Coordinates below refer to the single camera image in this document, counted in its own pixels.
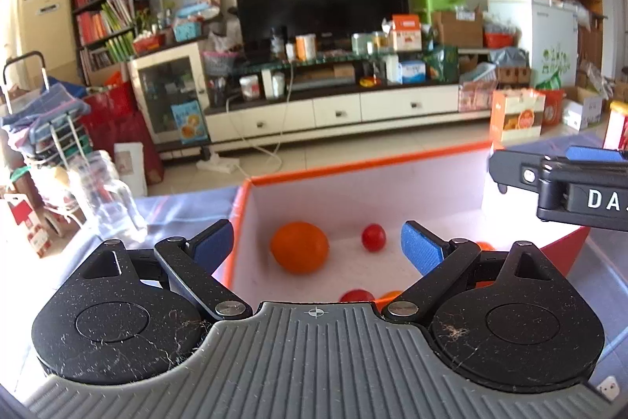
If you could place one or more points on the clear glass jar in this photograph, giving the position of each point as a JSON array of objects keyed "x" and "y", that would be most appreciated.
[{"x": 108, "y": 198}]

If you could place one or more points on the small orange kumquat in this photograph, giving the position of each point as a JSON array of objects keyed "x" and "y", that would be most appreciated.
[
  {"x": 483, "y": 245},
  {"x": 390, "y": 295}
]

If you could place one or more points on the teal plastic basket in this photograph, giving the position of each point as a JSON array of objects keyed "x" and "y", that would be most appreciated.
[{"x": 187, "y": 30}]

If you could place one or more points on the orange and white gift bag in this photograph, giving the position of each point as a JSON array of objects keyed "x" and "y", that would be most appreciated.
[{"x": 517, "y": 117}]

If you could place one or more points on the blue checked tablecloth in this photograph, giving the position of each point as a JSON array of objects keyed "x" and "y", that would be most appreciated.
[{"x": 186, "y": 209}]

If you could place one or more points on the blue and white box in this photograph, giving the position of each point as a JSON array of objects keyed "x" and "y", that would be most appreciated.
[{"x": 413, "y": 73}]

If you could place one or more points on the orange canister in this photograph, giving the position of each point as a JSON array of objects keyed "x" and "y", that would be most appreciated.
[{"x": 305, "y": 47}]

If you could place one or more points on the green printed bag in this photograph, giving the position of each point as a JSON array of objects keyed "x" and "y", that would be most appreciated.
[{"x": 441, "y": 64}]

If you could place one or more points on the silver media player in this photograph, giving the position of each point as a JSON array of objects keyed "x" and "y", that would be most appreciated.
[{"x": 324, "y": 79}]

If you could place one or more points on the white standing air conditioner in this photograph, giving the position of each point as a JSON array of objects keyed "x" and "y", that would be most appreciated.
[{"x": 46, "y": 21}]

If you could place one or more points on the red and white carton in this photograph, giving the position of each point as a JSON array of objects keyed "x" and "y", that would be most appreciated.
[{"x": 34, "y": 232}]

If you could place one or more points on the white television stand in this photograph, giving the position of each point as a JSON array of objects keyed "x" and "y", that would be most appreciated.
[{"x": 333, "y": 109}]

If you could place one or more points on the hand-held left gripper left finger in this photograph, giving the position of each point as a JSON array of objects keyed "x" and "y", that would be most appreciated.
[{"x": 213, "y": 247}]

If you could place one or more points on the red plastic basin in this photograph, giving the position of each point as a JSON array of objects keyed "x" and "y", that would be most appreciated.
[{"x": 499, "y": 39}]

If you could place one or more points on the large orange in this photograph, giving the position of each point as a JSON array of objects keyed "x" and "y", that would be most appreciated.
[{"x": 299, "y": 247}]

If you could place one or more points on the orange and white carton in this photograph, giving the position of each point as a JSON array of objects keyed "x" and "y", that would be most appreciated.
[{"x": 406, "y": 37}]

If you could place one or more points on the brown fruit carton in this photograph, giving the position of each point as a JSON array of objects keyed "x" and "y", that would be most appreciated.
[{"x": 514, "y": 76}]

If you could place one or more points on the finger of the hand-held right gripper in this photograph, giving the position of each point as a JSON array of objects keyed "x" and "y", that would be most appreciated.
[
  {"x": 515, "y": 171},
  {"x": 598, "y": 154}
]

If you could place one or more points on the white glass-door cabinet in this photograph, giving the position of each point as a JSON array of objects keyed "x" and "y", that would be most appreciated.
[{"x": 167, "y": 95}]

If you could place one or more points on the pink plastic basket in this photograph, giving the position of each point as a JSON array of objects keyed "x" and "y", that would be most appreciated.
[{"x": 221, "y": 63}]

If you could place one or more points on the white paper bag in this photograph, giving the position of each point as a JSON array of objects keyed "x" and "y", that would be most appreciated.
[{"x": 130, "y": 168}]

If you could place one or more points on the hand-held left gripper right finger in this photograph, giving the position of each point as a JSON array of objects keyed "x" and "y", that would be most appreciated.
[{"x": 421, "y": 247}]

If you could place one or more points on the red shopping bag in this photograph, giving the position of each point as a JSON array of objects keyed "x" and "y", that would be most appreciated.
[{"x": 122, "y": 124}]

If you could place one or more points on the clear plastic basket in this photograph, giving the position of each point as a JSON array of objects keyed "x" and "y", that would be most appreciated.
[{"x": 480, "y": 73}]

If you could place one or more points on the blue picture book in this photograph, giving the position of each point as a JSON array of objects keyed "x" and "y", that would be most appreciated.
[{"x": 189, "y": 122}]

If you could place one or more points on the white power adapter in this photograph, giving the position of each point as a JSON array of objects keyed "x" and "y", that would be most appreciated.
[{"x": 611, "y": 388}]

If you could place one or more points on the pink printed carton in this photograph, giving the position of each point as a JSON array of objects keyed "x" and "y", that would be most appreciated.
[{"x": 475, "y": 97}]

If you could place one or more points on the white open carton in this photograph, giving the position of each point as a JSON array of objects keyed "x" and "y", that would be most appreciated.
[{"x": 581, "y": 112}]

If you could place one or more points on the brown cardboard box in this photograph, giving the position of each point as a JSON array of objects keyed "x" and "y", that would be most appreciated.
[{"x": 456, "y": 29}]

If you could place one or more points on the orange cardboard box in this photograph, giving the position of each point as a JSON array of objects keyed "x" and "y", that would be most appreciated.
[{"x": 343, "y": 193}]

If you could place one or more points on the white chest freezer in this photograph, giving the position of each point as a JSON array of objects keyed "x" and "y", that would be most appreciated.
[{"x": 515, "y": 36}]

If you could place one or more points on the red cherry tomato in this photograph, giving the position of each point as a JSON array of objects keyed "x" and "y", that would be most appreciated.
[
  {"x": 374, "y": 236},
  {"x": 357, "y": 296}
]

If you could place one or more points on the white power strip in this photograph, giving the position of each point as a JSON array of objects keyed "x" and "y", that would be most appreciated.
[{"x": 218, "y": 164}]

